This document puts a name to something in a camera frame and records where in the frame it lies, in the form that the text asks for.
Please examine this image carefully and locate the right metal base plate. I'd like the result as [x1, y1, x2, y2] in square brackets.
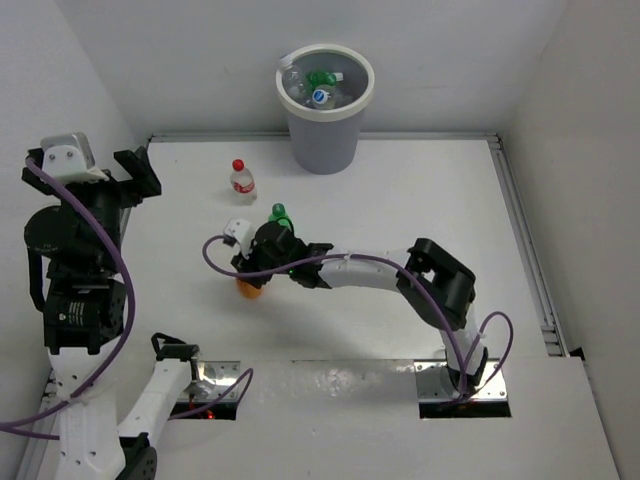
[414, 360, 508, 404]

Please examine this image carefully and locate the red cap cola bottle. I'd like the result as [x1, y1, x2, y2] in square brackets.
[230, 159, 257, 205]

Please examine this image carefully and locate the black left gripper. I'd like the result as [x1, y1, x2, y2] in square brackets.
[29, 144, 160, 268]

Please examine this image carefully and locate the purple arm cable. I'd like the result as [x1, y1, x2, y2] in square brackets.
[0, 158, 254, 441]
[201, 234, 515, 404]

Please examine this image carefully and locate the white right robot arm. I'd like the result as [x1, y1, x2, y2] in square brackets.
[223, 219, 488, 395]

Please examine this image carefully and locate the aluminium frame rail left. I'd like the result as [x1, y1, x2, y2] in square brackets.
[14, 132, 166, 479]

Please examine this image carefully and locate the orange juice bottle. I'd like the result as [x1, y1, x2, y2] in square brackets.
[236, 279, 263, 300]

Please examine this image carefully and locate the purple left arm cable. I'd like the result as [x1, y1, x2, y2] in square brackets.
[0, 158, 254, 441]

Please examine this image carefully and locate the grey plastic waste bin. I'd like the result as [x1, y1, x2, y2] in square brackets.
[275, 44, 375, 175]

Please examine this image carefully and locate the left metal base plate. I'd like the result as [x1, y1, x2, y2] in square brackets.
[177, 360, 246, 404]

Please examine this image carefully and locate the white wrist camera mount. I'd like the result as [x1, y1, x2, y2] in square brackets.
[40, 132, 109, 184]
[223, 218, 255, 257]

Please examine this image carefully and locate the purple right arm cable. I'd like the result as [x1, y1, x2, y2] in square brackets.
[201, 234, 515, 404]

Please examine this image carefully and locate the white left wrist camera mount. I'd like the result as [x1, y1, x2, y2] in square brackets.
[40, 132, 109, 184]

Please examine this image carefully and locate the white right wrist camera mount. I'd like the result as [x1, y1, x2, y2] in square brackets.
[223, 218, 255, 257]

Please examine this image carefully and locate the metal base plate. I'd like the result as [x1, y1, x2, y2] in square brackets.
[414, 360, 508, 404]
[177, 360, 246, 404]

